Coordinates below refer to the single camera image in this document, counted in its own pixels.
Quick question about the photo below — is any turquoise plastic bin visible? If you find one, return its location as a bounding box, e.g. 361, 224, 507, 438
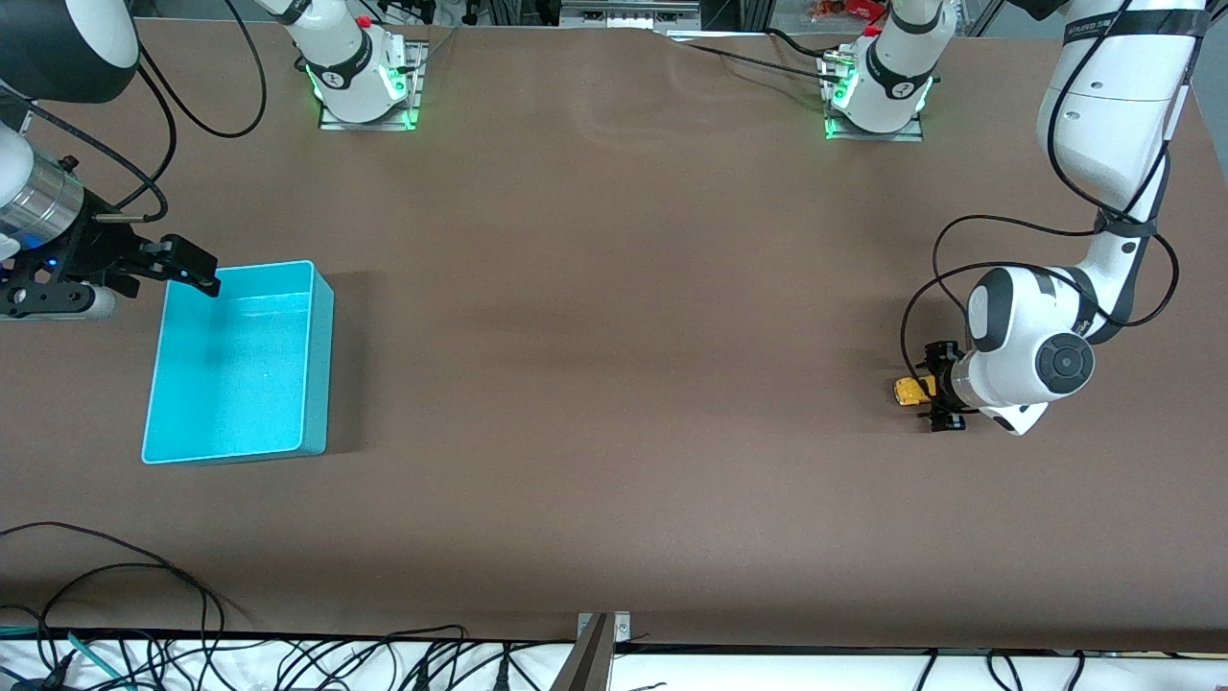
141, 260, 336, 466

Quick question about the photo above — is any red orange object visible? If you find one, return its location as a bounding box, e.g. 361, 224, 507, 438
809, 0, 889, 22

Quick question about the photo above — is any grey metal beam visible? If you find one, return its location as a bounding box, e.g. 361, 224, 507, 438
549, 614, 616, 691

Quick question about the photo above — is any black looping right arm cable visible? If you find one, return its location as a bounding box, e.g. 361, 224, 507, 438
134, 0, 269, 139

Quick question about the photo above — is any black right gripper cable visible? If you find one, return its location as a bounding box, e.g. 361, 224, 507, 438
0, 58, 179, 225

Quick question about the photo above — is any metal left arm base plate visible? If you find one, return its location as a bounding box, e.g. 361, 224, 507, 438
822, 53, 925, 144

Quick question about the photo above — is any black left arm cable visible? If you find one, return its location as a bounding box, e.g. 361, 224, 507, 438
900, 0, 1216, 385

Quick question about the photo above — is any long black table cable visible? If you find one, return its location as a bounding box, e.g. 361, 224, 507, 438
0, 521, 227, 640

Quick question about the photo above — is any arched black table cable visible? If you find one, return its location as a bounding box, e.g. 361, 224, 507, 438
36, 562, 212, 634

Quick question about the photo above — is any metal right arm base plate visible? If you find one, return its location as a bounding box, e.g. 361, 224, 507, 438
318, 40, 429, 131

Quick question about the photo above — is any aluminium frame post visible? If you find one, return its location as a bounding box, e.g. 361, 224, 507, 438
955, 0, 1009, 39

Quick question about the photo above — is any black left base cable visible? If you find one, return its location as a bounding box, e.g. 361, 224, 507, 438
662, 27, 847, 87

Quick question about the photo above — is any teal cable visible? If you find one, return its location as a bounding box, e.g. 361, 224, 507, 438
0, 624, 131, 691

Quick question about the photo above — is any small metal table bracket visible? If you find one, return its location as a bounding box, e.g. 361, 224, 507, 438
576, 611, 632, 642

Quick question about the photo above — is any aluminium frame rail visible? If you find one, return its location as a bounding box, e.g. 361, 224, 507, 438
559, 0, 702, 31

